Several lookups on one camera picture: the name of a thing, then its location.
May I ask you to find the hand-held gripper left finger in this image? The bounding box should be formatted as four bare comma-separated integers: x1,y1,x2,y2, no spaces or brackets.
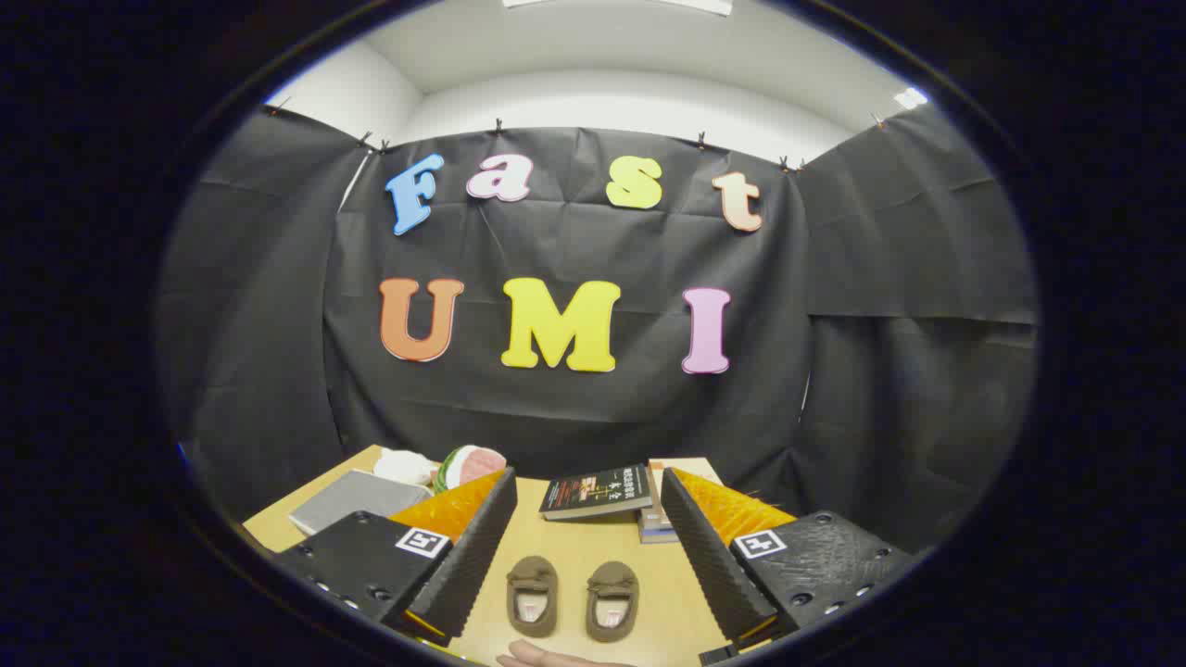
273,468,518,649

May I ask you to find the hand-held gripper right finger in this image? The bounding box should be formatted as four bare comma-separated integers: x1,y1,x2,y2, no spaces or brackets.
660,466,918,649

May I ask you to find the brown fuzzy shoe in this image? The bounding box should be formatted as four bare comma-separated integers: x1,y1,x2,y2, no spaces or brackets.
586,560,640,643
506,556,561,638

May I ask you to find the cream fabric storage box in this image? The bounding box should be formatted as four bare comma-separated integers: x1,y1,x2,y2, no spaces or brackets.
289,470,435,536

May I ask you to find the watermelon slice plush toy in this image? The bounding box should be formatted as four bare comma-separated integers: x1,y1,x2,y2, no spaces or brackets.
433,445,508,494

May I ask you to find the beige cover book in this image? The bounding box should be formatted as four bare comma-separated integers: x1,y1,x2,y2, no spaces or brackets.
647,457,724,520

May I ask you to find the white plush toy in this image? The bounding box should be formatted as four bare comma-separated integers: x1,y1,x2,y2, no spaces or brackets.
372,449,438,487

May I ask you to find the black cover book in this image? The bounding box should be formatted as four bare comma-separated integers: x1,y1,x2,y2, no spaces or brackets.
539,463,654,522

